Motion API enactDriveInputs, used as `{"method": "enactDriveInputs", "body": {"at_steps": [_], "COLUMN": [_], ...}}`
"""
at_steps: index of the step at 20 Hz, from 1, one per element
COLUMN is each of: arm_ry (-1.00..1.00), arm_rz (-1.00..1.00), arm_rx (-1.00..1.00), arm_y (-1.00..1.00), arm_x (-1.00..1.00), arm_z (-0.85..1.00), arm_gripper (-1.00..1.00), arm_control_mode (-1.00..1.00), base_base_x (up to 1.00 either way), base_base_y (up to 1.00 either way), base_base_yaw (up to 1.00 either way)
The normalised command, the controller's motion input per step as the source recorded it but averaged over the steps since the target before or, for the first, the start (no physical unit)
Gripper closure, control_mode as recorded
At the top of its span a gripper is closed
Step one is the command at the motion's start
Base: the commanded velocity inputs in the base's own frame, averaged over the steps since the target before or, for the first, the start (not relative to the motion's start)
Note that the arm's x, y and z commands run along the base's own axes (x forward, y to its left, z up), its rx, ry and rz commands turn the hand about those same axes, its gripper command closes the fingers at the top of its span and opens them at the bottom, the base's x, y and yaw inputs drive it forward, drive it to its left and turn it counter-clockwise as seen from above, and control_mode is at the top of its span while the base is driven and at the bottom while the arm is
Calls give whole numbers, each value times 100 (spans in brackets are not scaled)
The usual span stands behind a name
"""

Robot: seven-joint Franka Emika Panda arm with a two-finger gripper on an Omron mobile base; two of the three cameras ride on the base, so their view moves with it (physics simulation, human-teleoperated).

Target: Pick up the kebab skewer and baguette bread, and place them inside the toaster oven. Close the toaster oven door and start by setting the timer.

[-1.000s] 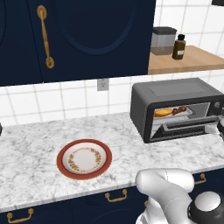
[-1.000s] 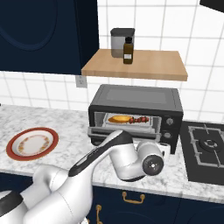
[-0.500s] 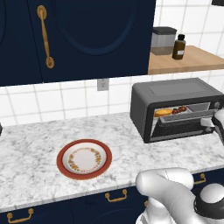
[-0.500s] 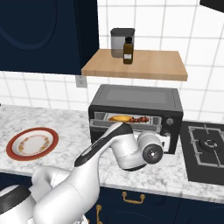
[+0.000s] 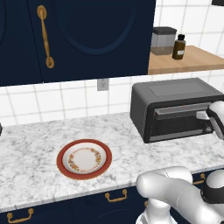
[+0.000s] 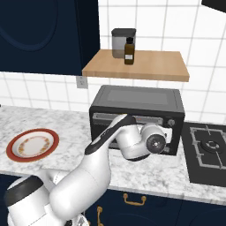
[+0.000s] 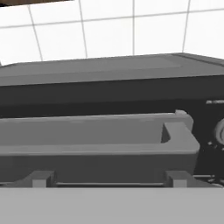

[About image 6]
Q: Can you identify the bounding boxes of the black toaster oven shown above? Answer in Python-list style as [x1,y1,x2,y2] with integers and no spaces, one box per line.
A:
[88,84,186,156]

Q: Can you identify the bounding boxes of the brown glass bottle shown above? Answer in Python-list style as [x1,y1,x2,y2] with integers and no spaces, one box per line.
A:
[124,36,136,65]

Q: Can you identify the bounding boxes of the grey lidded canister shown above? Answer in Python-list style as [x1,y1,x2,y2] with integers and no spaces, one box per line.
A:
[110,27,137,59]

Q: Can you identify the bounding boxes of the red rimmed white plate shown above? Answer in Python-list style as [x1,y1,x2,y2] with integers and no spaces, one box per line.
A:
[5,128,60,163]

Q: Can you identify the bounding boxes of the black gas hob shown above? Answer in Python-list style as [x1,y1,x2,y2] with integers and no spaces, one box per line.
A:
[179,122,226,188]

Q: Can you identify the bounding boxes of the navy base cupboards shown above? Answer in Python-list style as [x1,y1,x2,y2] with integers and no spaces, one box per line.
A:
[0,173,226,226]

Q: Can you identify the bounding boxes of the black extractor hood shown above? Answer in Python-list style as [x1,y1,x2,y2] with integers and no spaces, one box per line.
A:
[200,0,226,14]

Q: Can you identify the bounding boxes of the white wall socket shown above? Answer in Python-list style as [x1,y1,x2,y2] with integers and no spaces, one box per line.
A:
[75,76,89,90]

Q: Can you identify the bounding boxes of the wooden wall shelf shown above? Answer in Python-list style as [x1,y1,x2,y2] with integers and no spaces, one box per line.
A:
[81,49,191,83]

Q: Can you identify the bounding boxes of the brass drawer handle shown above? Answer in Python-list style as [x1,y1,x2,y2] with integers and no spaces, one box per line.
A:
[123,192,147,207]

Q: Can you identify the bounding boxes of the brass cupboard handle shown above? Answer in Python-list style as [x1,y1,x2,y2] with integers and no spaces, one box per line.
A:
[96,206,104,226]

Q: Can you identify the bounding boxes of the navy wall cupboard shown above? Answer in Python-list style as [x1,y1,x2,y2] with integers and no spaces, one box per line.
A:
[0,0,102,77]

